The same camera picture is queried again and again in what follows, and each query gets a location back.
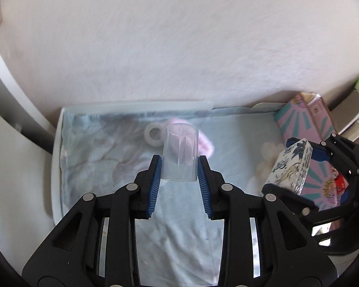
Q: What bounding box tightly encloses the white plastic stand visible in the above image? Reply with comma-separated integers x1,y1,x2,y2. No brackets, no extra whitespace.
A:
329,88,359,135

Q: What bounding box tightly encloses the white box with blue print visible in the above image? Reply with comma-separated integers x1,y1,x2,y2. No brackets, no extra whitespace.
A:
263,138,313,197

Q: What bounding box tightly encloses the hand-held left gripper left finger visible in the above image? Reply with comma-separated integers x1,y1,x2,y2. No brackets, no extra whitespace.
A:
22,155,163,287

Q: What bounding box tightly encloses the grey furniture leg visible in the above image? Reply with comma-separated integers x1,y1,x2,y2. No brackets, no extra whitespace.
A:
0,30,56,153

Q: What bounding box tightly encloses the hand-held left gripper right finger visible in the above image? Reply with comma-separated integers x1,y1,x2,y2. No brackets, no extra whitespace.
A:
197,155,338,287

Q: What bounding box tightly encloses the pale blue floral cloth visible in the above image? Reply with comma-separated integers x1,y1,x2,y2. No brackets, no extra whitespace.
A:
61,108,283,287

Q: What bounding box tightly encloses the pink fluffy headband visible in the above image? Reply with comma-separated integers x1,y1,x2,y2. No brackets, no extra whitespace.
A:
167,119,215,158

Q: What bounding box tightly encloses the white tape roll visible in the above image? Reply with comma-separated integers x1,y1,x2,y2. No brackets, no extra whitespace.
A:
144,122,168,148

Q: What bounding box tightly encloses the white plush rug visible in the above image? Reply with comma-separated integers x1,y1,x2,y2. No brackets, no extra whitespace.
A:
0,0,359,114

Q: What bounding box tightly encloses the pink box with teal stripes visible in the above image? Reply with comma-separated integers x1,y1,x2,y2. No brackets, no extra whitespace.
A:
274,92,352,216

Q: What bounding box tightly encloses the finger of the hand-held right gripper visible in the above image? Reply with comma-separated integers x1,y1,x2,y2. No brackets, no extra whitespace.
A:
262,183,343,226
286,133,359,177

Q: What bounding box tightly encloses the clear glass cup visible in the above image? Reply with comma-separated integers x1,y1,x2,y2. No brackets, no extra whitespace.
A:
162,125,199,183

